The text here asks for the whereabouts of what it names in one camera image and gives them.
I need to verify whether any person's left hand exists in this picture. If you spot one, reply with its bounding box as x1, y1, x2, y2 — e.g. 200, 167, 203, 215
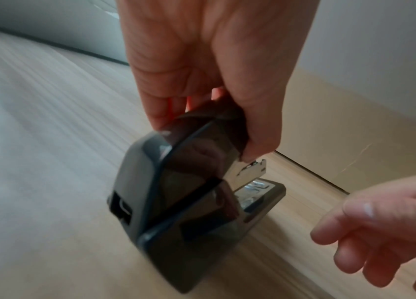
115, 0, 319, 163

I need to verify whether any person's right hand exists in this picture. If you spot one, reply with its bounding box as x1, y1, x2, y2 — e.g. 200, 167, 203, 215
310, 170, 416, 299

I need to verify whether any black stapler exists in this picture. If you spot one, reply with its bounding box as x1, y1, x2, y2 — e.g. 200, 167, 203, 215
106, 96, 287, 295

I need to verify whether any brown cardboard box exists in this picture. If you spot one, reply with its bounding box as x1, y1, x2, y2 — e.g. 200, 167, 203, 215
275, 66, 416, 195

